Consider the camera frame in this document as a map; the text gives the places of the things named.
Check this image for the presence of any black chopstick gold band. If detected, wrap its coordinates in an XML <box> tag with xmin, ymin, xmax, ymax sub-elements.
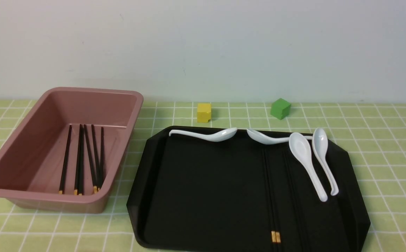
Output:
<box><xmin>263</xmin><ymin>150</ymin><xmax>281</xmax><ymax>244</ymax></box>
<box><xmin>261</xmin><ymin>149</ymin><xmax>277</xmax><ymax>245</ymax></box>

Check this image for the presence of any yellow wooden cube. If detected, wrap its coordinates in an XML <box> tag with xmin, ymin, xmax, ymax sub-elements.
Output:
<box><xmin>197</xmin><ymin>103</ymin><xmax>212</xmax><ymax>123</ymax></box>

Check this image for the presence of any white ceramic spoon far left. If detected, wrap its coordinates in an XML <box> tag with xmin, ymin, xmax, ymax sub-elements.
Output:
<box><xmin>168</xmin><ymin>127</ymin><xmax>238</xmax><ymax>142</ymax></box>

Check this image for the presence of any white ceramic spoon middle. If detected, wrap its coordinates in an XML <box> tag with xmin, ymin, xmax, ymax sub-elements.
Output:
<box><xmin>247</xmin><ymin>128</ymin><xmax>314</xmax><ymax>145</ymax></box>

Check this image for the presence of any black plastic tray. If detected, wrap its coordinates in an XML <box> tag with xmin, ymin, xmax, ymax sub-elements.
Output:
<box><xmin>126</xmin><ymin>126</ymin><xmax>371</xmax><ymax>252</ymax></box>

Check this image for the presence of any green wooden cube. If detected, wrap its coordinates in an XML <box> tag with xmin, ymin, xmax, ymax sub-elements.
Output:
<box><xmin>270</xmin><ymin>98</ymin><xmax>291</xmax><ymax>120</ymax></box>

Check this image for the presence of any plain black chopstick on tray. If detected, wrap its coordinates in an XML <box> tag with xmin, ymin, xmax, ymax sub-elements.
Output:
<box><xmin>283</xmin><ymin>150</ymin><xmax>310</xmax><ymax>252</ymax></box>

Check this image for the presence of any white ceramic spoon large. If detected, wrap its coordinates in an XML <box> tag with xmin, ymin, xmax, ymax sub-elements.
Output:
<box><xmin>288</xmin><ymin>132</ymin><xmax>328</xmax><ymax>202</ymax></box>

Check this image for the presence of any black chopstick in bin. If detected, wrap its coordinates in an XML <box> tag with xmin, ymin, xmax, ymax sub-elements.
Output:
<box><xmin>84</xmin><ymin>125</ymin><xmax>98</xmax><ymax>194</ymax></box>
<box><xmin>99</xmin><ymin>127</ymin><xmax>105</xmax><ymax>189</ymax></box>
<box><xmin>80</xmin><ymin>127</ymin><xmax>84</xmax><ymax>196</ymax></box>
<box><xmin>59</xmin><ymin>125</ymin><xmax>73</xmax><ymax>194</ymax></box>
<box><xmin>91</xmin><ymin>124</ymin><xmax>101</xmax><ymax>191</ymax></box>
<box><xmin>74</xmin><ymin>124</ymin><xmax>83</xmax><ymax>196</ymax></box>

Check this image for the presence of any black chopstick in bin rightmost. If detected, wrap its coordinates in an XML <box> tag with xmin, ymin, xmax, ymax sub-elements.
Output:
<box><xmin>99</xmin><ymin>127</ymin><xmax>105</xmax><ymax>189</ymax></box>

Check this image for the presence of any white ceramic spoon right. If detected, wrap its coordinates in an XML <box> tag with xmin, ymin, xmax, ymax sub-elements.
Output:
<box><xmin>312</xmin><ymin>128</ymin><xmax>339</xmax><ymax>196</ymax></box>

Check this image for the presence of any black chopstick in bin leftmost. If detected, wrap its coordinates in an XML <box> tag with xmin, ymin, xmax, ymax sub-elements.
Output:
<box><xmin>59</xmin><ymin>125</ymin><xmax>73</xmax><ymax>194</ymax></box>

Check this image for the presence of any pink plastic bin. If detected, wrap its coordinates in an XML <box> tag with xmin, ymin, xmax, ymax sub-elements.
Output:
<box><xmin>0</xmin><ymin>87</ymin><xmax>144</xmax><ymax>214</ymax></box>

